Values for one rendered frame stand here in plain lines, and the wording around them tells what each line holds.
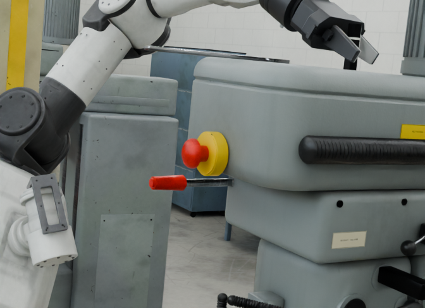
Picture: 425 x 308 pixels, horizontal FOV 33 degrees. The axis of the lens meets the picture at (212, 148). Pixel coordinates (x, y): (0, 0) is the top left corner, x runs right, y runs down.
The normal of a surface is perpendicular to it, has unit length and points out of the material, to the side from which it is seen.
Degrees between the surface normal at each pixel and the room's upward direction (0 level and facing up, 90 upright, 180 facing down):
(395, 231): 90
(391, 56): 90
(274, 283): 90
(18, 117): 62
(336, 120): 90
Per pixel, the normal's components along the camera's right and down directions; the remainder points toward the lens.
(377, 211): 0.52, 0.15
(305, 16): -0.70, 0.02
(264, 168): -0.51, 0.06
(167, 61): -0.85, -0.02
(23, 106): -0.12, -0.37
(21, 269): 0.64, -0.39
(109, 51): 0.67, 0.24
